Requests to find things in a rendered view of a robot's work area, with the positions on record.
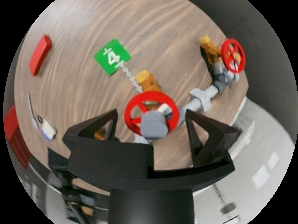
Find red rectangular block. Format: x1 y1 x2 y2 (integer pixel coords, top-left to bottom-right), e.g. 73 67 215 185
29 36 52 79

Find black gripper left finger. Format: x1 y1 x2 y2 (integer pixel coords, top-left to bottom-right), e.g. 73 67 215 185
65 108 118 141

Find green tag on white chain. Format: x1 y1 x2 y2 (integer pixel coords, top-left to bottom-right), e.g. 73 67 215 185
93 39 143 93

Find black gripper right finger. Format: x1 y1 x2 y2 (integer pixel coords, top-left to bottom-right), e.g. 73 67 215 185
185 108 238 166

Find grey cylinder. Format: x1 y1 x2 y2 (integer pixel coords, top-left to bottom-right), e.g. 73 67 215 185
140 110 167 140

